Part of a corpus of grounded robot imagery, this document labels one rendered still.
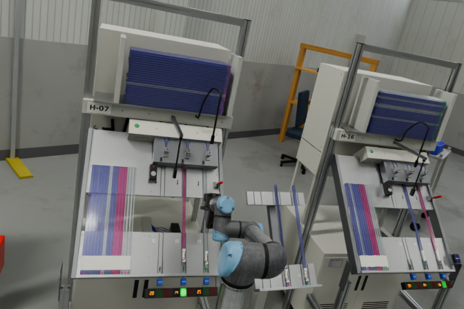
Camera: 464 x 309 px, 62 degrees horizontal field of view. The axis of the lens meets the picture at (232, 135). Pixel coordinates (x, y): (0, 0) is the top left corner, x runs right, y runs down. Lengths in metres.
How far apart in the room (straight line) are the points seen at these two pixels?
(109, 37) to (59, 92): 2.64
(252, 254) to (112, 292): 1.20
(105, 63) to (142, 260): 1.01
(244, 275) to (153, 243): 0.71
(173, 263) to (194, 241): 0.14
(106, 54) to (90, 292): 1.26
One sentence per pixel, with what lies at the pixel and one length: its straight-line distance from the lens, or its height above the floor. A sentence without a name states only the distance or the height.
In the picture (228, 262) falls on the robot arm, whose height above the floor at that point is 1.16.
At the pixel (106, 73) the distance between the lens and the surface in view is 2.17.
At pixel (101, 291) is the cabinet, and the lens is 2.35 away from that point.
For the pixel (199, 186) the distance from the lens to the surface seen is 2.05.
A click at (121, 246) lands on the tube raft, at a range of 1.91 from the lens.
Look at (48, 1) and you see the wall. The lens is 4.54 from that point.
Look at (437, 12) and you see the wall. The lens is 10.35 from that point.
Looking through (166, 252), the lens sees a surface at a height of 0.79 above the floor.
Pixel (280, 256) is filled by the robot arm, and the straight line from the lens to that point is 1.36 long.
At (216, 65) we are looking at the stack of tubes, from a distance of 2.02.
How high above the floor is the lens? 1.89
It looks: 16 degrees down
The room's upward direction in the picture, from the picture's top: 12 degrees clockwise
